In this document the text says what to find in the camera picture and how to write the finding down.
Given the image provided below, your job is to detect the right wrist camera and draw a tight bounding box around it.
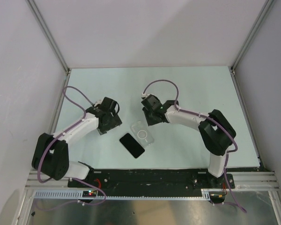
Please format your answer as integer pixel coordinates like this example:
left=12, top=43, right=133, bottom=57
left=141, top=94, right=162, bottom=112

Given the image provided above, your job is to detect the clear magsafe phone case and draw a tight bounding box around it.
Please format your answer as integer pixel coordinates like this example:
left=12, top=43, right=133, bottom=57
left=130, top=121, right=154, bottom=148

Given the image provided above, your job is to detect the left aluminium frame post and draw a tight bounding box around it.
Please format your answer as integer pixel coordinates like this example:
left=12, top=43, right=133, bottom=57
left=26, top=0, right=70, bottom=75

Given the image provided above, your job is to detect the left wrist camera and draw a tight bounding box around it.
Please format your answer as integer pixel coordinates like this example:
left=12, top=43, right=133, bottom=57
left=101, top=97, right=120, bottom=116

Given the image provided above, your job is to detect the white slotted cable duct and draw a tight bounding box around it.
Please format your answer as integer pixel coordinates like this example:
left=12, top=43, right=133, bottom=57
left=34, top=189, right=213, bottom=202

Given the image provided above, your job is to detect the aluminium frame post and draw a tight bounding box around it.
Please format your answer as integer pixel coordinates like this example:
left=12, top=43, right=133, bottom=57
left=26, top=0, right=70, bottom=75
left=230, top=0, right=276, bottom=74

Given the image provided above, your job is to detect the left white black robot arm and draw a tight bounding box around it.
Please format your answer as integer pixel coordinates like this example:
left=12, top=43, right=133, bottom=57
left=31, top=106, right=122, bottom=187

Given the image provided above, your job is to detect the right aluminium frame post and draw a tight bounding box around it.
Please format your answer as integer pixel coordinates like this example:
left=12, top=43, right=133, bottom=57
left=230, top=0, right=276, bottom=74

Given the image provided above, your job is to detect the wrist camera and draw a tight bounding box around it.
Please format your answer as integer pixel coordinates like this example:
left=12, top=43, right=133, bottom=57
left=141, top=94, right=162, bottom=112
left=101, top=97, right=120, bottom=116

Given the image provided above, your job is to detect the black smartphone blue edge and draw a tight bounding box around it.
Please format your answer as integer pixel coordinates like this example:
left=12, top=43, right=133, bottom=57
left=119, top=133, right=145, bottom=158

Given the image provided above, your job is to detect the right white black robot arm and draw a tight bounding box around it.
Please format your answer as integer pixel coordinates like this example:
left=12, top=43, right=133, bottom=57
left=141, top=95, right=237, bottom=188

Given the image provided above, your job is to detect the aluminium front frame rail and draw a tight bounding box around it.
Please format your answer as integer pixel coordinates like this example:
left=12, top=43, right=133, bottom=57
left=25, top=170, right=278, bottom=189

